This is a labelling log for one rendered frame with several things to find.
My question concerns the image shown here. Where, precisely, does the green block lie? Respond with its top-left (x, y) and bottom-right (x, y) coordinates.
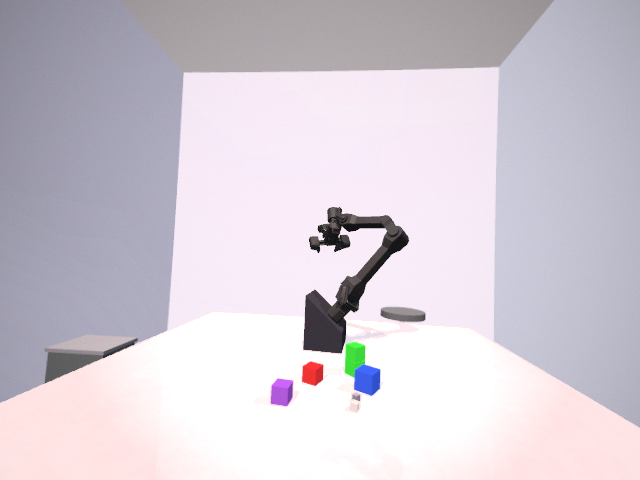
top-left (345, 359), bottom-right (365, 378)
top-left (345, 341), bottom-right (366, 363)

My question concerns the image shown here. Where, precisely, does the blue block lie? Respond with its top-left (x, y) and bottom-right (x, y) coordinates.
top-left (354, 365), bottom-right (380, 396)

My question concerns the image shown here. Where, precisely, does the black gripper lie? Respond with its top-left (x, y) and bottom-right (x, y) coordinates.
top-left (309, 229), bottom-right (350, 253)

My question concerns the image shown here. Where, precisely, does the red block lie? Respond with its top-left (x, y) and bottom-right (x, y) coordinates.
top-left (302, 362), bottom-right (323, 386)

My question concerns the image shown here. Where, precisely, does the purple block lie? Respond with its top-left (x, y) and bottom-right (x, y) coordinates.
top-left (271, 379), bottom-right (294, 407)

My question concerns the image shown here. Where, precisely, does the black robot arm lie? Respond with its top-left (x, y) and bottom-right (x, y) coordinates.
top-left (318, 207), bottom-right (409, 326)

